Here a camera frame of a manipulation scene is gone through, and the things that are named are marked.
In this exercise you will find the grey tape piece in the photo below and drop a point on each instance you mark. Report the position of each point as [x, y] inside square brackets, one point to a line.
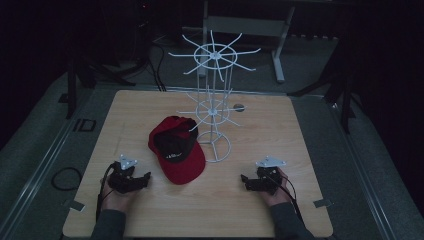
[76, 205]
[322, 203]

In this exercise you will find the red baseball cap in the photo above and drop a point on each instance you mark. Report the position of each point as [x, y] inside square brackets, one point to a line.
[183, 166]

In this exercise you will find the round grey table grommet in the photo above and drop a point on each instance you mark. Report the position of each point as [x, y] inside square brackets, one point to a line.
[239, 107]

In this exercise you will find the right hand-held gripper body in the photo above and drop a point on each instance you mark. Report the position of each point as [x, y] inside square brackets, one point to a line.
[266, 180]

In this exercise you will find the grey metal table frame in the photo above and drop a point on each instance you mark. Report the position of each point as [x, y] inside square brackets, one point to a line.
[246, 26]

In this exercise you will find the person's left hand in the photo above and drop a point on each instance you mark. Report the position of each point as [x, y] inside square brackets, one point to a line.
[115, 199]

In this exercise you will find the person's right hand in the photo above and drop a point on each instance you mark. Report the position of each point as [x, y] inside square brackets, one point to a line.
[281, 193]

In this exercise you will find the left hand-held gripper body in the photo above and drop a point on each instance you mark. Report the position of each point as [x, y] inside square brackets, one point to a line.
[124, 176]

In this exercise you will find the black tripod stand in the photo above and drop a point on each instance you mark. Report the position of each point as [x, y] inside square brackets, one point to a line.
[346, 100]
[71, 86]

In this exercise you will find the metal floor rail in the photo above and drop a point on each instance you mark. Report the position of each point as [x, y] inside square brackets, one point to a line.
[43, 160]
[360, 160]

